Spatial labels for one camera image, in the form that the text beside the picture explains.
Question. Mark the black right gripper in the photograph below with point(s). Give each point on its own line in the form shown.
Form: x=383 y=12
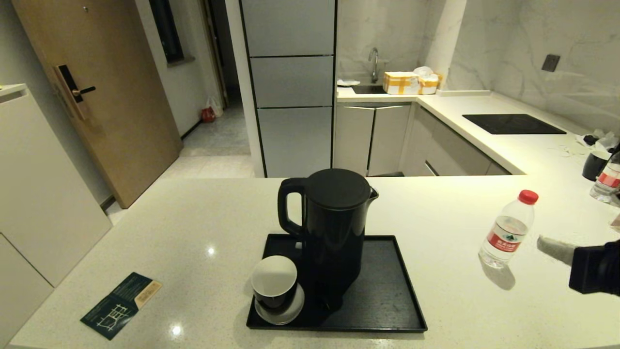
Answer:
x=596 y=269

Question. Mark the clear plastic water bottle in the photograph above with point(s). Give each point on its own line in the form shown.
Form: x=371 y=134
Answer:
x=606 y=185
x=506 y=237

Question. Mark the black electric kettle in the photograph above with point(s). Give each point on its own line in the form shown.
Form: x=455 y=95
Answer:
x=334 y=228

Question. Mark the black cup white inside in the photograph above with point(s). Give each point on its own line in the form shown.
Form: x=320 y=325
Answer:
x=273 y=277

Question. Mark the brown object corner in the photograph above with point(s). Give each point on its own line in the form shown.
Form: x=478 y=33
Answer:
x=616 y=222

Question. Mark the black mug white rim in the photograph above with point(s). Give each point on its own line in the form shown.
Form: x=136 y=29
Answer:
x=594 y=166

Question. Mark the crumpled clear wrappers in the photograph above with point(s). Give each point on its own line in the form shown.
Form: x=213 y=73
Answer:
x=605 y=140

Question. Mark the black induction cooktop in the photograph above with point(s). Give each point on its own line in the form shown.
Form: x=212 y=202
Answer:
x=512 y=124

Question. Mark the grey counter drawer cabinet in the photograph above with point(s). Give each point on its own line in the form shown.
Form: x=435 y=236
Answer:
x=450 y=151

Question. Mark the black rectangular serving tray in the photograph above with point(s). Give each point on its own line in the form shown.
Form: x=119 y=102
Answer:
x=387 y=300

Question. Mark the small yellow-taped cardboard box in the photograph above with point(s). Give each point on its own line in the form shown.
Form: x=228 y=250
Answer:
x=429 y=86

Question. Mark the grey sink base cabinet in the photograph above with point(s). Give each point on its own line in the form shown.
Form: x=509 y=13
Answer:
x=370 y=139

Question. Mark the crumpled white plastic bag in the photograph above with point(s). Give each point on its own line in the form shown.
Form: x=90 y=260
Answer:
x=424 y=71

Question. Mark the large yellow-taped cardboard box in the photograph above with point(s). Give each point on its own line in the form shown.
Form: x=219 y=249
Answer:
x=399 y=83

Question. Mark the dark kitchen sink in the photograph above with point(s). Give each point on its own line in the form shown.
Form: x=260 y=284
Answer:
x=368 y=89

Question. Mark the chrome kitchen faucet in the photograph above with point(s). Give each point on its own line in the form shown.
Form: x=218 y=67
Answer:
x=374 y=67

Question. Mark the white dish cloth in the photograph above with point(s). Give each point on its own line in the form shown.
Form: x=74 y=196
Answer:
x=348 y=82

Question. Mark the white round saucer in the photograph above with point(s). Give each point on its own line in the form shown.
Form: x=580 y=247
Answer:
x=292 y=317

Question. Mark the tall grey panel cabinet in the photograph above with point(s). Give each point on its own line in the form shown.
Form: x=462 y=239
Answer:
x=290 y=82

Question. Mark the white shopping bag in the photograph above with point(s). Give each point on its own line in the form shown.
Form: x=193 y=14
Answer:
x=216 y=105

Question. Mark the red bag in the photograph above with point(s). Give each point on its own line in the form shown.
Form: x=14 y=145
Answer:
x=208 y=116

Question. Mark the dark green folded brochure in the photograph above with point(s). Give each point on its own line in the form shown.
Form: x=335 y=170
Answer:
x=116 y=305

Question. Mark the dark window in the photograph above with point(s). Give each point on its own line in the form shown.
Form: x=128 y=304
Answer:
x=167 y=34

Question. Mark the brown wooden door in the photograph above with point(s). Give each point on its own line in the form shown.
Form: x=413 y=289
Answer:
x=121 y=97

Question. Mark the grey wall socket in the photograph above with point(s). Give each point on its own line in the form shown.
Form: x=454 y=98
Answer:
x=550 y=63

